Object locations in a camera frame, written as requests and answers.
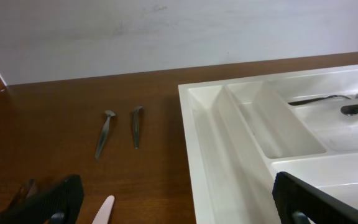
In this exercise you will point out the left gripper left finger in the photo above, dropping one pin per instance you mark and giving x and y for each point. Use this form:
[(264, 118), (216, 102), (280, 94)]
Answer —
[(58, 204)]

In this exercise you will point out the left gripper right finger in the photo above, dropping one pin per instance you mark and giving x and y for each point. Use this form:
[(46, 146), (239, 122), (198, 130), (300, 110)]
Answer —
[(299, 202)]

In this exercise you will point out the white cutlery tray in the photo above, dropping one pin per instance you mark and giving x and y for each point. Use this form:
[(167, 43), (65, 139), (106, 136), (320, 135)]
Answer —
[(241, 132)]

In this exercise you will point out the metal fork dark handle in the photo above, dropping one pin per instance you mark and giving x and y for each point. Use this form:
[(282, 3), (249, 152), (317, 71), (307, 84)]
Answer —
[(303, 102)]

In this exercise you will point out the pink plastic knife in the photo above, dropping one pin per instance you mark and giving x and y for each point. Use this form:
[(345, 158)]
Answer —
[(103, 214)]

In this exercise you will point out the small metal spoon left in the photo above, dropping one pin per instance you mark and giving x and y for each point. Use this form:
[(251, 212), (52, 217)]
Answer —
[(104, 133)]

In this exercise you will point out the small metal spoon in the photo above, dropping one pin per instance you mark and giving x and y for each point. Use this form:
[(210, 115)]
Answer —
[(104, 133), (136, 125)]

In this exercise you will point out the small metal spoon right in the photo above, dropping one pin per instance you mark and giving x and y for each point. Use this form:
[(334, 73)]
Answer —
[(136, 125)]

